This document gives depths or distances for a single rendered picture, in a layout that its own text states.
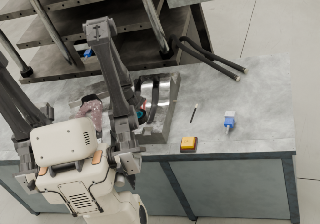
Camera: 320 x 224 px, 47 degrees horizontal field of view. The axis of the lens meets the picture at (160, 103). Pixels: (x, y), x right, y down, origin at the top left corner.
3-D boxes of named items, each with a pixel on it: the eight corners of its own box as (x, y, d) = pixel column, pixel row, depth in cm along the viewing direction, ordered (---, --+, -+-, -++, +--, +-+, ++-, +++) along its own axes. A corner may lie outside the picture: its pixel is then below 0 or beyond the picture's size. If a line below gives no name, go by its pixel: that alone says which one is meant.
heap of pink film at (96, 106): (105, 130, 203) (99, 120, 198) (75, 139, 206) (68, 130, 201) (105, 99, 222) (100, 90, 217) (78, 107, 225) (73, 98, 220)
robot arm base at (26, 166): (11, 178, 148) (37, 172, 145) (9, 157, 149) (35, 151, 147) (24, 176, 156) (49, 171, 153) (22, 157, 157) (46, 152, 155)
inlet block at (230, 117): (232, 138, 179) (230, 131, 176) (222, 137, 182) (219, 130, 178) (237, 118, 187) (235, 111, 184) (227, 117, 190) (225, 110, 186)
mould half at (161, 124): (166, 143, 190) (158, 127, 181) (121, 145, 199) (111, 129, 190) (181, 78, 224) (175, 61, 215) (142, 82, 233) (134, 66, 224)
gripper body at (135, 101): (123, 112, 176) (117, 101, 171) (134, 97, 182) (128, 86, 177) (133, 114, 173) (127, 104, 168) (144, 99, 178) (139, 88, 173)
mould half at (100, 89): (115, 151, 198) (106, 138, 191) (70, 164, 201) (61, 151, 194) (114, 91, 235) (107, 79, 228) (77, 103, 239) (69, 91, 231)
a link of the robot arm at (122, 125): (116, 137, 141) (130, 135, 140) (112, 112, 142) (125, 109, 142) (121, 139, 150) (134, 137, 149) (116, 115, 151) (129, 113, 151)
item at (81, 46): (116, 59, 264) (106, 40, 252) (84, 64, 273) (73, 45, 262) (133, 20, 297) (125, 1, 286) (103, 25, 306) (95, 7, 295)
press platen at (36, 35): (155, 27, 238) (152, 21, 235) (19, 49, 277) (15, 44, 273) (174, -28, 287) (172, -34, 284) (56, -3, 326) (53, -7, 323)
